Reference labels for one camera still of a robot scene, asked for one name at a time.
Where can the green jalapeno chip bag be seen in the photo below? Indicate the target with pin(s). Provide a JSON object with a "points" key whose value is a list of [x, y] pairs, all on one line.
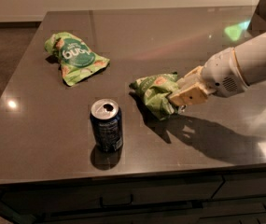
{"points": [[154, 90]]}

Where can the dark cabinet drawer front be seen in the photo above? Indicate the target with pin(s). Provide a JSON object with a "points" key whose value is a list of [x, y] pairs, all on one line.
{"points": [[88, 197]]}

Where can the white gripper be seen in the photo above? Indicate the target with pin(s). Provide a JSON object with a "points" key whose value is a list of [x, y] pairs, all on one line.
{"points": [[221, 73]]}

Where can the blue pepsi can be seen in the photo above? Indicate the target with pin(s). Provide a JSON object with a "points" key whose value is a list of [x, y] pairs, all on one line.
{"points": [[106, 122]]}

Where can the dark drawer handle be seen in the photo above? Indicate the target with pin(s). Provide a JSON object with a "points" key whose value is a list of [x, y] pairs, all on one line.
{"points": [[116, 200]]}

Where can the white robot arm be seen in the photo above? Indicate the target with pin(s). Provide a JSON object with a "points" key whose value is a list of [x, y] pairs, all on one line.
{"points": [[251, 57]]}

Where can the large green snack bag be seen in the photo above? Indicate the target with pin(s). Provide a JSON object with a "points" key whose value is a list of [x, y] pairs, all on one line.
{"points": [[76, 59]]}

